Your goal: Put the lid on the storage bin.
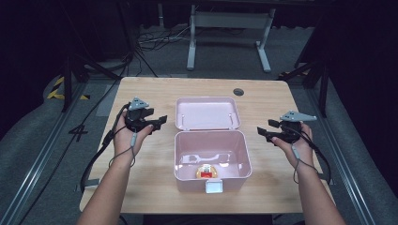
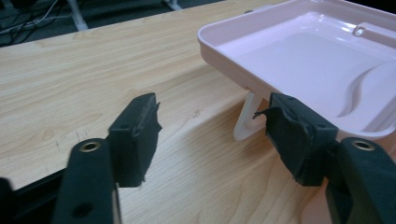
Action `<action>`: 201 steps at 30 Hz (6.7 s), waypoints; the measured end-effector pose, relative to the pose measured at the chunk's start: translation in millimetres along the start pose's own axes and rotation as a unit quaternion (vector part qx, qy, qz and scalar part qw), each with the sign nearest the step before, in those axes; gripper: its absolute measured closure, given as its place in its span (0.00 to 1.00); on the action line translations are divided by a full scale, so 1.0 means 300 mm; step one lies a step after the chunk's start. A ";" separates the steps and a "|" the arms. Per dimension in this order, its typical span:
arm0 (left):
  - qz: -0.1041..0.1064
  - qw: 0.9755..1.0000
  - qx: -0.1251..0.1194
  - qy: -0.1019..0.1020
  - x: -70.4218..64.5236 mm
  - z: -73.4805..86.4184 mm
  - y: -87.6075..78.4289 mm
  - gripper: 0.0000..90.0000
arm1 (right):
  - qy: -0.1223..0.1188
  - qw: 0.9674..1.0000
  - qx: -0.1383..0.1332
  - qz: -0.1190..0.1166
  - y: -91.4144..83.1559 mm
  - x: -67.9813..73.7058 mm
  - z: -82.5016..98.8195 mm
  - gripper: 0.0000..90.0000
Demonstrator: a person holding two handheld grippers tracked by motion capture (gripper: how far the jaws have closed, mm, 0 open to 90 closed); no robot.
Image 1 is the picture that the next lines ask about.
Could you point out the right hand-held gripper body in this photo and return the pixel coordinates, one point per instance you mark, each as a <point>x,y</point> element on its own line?
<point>291,128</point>

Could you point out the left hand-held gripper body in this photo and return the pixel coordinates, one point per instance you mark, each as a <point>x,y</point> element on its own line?
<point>136,118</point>

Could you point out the pink plastic box with lid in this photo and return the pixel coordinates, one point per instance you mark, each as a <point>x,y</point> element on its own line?
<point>210,146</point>

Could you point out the person's right hand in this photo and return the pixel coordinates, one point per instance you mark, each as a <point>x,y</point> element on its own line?
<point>298,150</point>

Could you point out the person's left hand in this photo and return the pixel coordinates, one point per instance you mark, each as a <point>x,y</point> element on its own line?
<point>122,140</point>

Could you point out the black tripod stand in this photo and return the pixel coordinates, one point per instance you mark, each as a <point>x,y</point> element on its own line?
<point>73,67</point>
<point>316,73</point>

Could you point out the metal floor rail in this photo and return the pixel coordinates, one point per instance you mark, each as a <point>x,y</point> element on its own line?
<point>341,156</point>
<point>34,168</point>

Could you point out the grey metal table frame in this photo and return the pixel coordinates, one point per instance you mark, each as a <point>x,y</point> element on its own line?
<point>230,20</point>

